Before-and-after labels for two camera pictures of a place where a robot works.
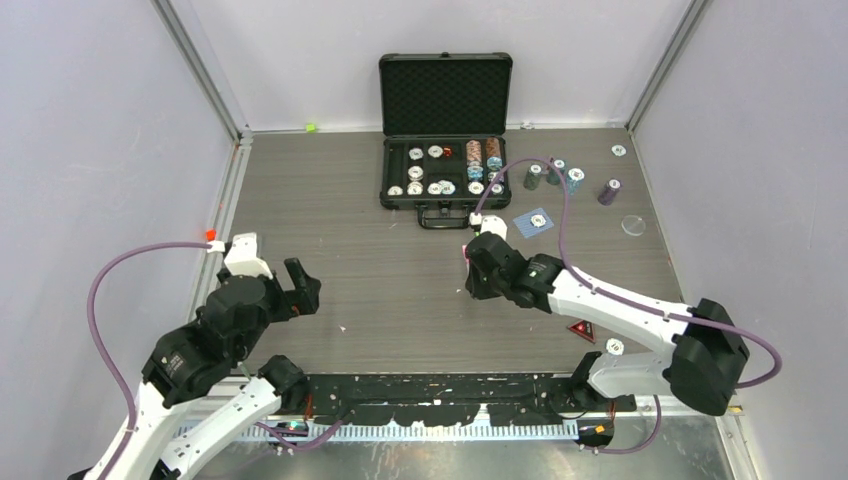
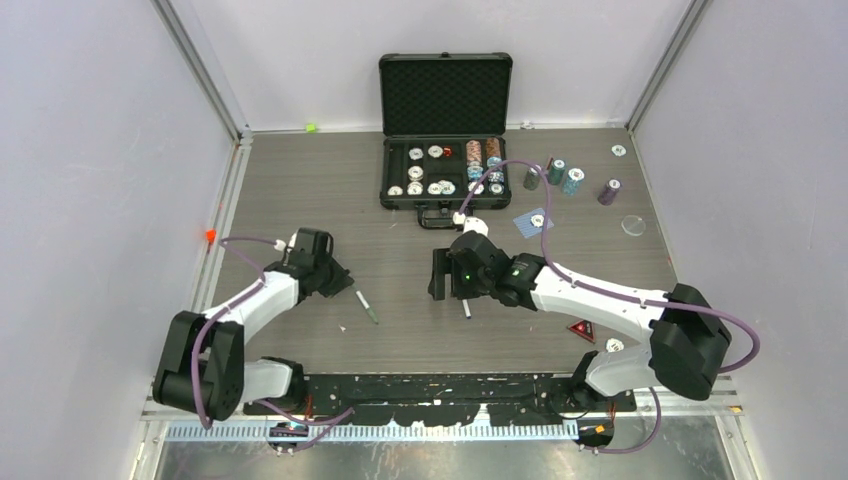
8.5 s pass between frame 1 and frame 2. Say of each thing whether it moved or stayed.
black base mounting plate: stayed
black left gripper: moved
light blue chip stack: stayed
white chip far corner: stayed
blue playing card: stayed
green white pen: moved
